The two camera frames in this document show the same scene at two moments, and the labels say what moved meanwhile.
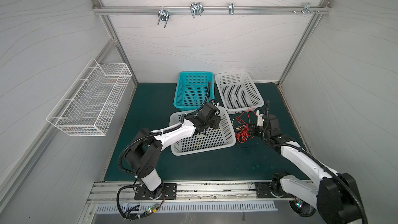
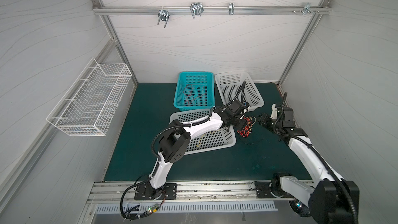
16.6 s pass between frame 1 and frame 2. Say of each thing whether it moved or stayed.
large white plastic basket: stayed
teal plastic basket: stayed
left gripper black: moved
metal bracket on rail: stayed
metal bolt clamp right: stayed
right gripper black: moved
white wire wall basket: stayed
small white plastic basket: stayed
